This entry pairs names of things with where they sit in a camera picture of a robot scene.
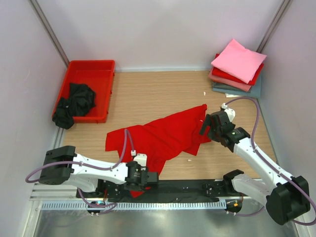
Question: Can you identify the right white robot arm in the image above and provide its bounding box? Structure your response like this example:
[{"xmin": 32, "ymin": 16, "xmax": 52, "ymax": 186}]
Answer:
[{"xmin": 200, "ymin": 109, "xmax": 311, "ymax": 225}]

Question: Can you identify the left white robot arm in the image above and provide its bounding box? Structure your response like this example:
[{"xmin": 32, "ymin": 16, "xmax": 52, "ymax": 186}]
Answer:
[{"xmin": 39, "ymin": 146, "xmax": 158, "ymax": 193}]

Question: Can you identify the folded white t shirt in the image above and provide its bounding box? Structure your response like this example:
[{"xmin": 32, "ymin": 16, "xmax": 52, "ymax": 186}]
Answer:
[{"xmin": 225, "ymin": 93, "xmax": 240, "ymax": 98}]

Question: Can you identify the folded salmon t shirt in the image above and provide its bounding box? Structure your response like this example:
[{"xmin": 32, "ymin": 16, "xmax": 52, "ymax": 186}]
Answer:
[{"xmin": 208, "ymin": 70, "xmax": 252, "ymax": 92}]

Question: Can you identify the folded grey t shirt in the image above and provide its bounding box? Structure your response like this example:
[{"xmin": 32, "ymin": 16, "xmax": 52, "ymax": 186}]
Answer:
[{"xmin": 212, "ymin": 75, "xmax": 262, "ymax": 99}]

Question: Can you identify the folded pink t shirt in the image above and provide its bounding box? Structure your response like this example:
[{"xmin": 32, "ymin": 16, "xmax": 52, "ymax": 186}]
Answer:
[{"xmin": 211, "ymin": 39, "xmax": 267, "ymax": 83}]

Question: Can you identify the black t shirt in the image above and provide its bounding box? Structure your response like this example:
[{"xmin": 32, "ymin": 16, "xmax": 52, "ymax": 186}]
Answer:
[{"xmin": 52, "ymin": 83, "xmax": 96, "ymax": 129}]

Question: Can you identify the red plastic bin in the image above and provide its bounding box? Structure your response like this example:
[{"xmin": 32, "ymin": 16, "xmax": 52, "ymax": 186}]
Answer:
[{"xmin": 56, "ymin": 60, "xmax": 115, "ymax": 123}]

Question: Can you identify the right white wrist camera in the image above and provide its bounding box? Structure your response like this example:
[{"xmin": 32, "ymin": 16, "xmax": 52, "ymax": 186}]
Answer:
[{"xmin": 221, "ymin": 103, "xmax": 236, "ymax": 122}]

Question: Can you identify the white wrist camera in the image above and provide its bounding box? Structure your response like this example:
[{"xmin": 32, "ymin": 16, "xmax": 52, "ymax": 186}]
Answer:
[
  {"xmin": 131, "ymin": 150, "xmax": 147, "ymax": 167},
  {"xmin": 221, "ymin": 103, "xmax": 236, "ymax": 122}
]

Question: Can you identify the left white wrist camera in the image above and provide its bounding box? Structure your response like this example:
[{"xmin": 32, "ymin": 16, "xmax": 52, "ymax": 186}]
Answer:
[{"xmin": 131, "ymin": 150, "xmax": 147, "ymax": 167}]

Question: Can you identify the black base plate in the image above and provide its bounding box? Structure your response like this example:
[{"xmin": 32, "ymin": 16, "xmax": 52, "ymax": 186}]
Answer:
[{"xmin": 82, "ymin": 179, "xmax": 241, "ymax": 203}]

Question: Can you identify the white slotted cable duct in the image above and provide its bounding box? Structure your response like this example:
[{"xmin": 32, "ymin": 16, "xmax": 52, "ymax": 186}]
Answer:
[{"xmin": 41, "ymin": 199, "xmax": 226, "ymax": 211}]

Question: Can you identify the right aluminium frame post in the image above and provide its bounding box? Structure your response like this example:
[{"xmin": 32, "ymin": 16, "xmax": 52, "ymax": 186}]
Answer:
[{"xmin": 256, "ymin": 0, "xmax": 293, "ymax": 53}]

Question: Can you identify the aluminium frame post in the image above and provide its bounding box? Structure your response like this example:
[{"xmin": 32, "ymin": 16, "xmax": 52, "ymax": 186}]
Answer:
[
  {"xmin": 256, "ymin": 0, "xmax": 293, "ymax": 53},
  {"xmin": 29, "ymin": 0, "xmax": 70, "ymax": 67}
]

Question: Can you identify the left aluminium frame post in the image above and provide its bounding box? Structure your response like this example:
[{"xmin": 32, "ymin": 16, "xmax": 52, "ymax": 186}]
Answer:
[{"xmin": 29, "ymin": 0, "xmax": 70, "ymax": 67}]

